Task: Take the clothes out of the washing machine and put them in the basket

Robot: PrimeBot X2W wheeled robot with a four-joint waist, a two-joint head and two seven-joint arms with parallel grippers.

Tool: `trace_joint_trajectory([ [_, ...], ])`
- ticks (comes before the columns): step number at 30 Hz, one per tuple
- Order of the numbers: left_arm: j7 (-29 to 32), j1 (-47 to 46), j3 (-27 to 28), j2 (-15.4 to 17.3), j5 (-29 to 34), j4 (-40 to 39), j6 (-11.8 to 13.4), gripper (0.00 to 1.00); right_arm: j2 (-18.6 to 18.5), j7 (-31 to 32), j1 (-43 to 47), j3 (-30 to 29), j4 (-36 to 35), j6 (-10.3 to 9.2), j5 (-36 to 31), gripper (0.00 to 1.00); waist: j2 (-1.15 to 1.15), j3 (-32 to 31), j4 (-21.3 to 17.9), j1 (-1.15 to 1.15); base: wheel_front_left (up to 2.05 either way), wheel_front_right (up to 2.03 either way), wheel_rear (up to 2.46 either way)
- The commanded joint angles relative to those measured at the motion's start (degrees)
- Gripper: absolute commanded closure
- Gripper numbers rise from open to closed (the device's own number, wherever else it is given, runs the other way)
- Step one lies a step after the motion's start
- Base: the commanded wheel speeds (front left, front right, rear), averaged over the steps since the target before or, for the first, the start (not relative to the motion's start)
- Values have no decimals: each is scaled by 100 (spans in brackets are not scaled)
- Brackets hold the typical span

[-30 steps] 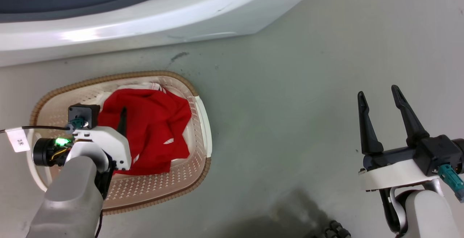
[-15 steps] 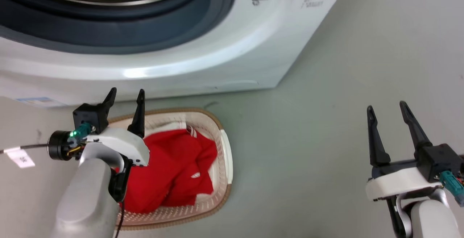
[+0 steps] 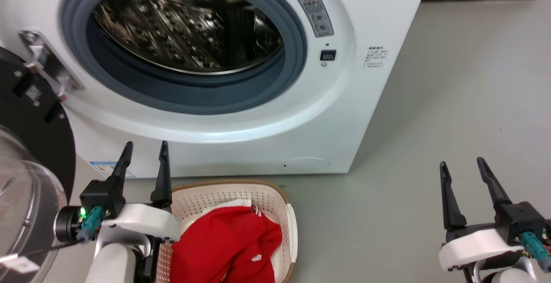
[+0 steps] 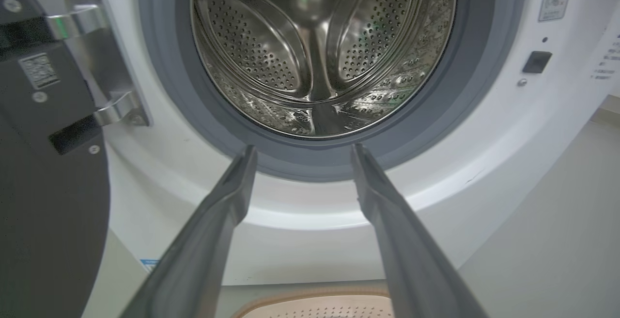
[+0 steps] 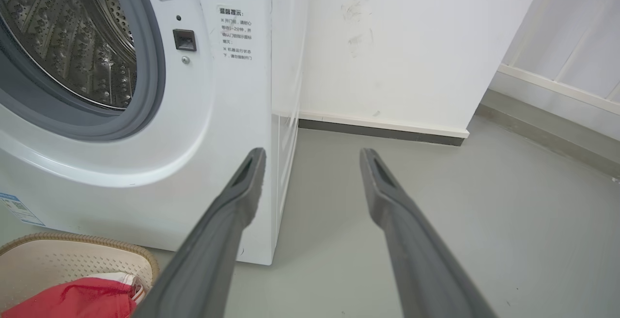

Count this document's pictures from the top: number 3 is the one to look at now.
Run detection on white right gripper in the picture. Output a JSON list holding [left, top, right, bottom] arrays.
[[438, 157, 523, 271]]

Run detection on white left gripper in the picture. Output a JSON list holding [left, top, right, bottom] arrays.
[[96, 140, 181, 250]]

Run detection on red sports jersey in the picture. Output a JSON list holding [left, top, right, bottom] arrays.
[[170, 199, 283, 283]]

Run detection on cream plastic laundry basket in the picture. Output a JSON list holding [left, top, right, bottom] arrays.
[[155, 179, 298, 283]]

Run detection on black glass washer door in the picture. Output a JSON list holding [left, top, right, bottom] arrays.
[[0, 46, 77, 283]]

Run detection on stainless steel washing machine drum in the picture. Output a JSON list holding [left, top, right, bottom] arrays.
[[93, 0, 285, 76]]

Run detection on blue energy label sticker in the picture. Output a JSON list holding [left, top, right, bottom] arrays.
[[90, 161, 135, 179]]

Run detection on grey rubber door seal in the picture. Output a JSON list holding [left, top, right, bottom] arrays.
[[60, 0, 308, 115]]

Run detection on white front-load washing machine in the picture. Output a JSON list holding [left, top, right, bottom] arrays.
[[0, 0, 431, 179]]

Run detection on metal door hinge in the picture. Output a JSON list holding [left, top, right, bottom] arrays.
[[18, 29, 84, 103]]

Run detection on grey warning sticker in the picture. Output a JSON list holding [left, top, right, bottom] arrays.
[[296, 0, 335, 38]]

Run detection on thin black tagged cable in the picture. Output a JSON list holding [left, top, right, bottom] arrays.
[[0, 240, 82, 273]]

